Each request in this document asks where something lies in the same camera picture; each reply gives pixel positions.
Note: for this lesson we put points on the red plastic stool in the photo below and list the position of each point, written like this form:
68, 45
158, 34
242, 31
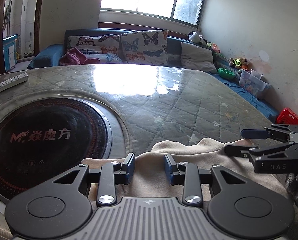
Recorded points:
287, 116

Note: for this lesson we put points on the blue white cabinet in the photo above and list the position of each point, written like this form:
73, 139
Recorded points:
9, 51

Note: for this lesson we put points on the cream knit sweater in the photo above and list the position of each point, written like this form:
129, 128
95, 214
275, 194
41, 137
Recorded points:
149, 178

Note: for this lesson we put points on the left butterfly cushion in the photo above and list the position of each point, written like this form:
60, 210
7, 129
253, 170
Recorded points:
105, 48

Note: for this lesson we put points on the panda plush toy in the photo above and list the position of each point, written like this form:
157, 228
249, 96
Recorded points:
196, 38

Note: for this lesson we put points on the quilted grey-green table cover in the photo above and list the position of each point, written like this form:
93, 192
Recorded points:
145, 105

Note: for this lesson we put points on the butterfly cushion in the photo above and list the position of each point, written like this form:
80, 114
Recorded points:
105, 48
145, 47

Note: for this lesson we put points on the pink cloth on sofa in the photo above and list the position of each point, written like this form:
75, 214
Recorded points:
75, 57

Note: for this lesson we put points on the right butterfly cushion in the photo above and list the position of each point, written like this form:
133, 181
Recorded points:
145, 47

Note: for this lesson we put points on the blue corner sofa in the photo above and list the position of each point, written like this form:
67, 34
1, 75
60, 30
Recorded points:
50, 57

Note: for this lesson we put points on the small plush toys pile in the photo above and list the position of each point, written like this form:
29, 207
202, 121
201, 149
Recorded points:
239, 63

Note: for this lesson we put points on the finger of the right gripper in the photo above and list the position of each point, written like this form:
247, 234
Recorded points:
279, 159
277, 132

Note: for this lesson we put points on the clear plastic storage box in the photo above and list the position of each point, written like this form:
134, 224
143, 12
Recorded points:
253, 84

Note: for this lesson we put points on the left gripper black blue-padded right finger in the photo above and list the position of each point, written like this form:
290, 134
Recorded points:
187, 175

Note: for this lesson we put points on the grey plain cushion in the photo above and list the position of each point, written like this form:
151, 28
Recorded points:
197, 58

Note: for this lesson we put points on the black round induction cooktop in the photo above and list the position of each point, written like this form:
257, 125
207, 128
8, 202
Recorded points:
47, 137

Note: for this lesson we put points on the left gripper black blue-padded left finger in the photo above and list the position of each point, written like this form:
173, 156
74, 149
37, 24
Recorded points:
112, 174

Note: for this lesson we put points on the green bowl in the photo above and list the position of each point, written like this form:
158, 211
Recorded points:
226, 74

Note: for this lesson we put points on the grey remote control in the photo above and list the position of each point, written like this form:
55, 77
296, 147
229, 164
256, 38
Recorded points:
14, 81

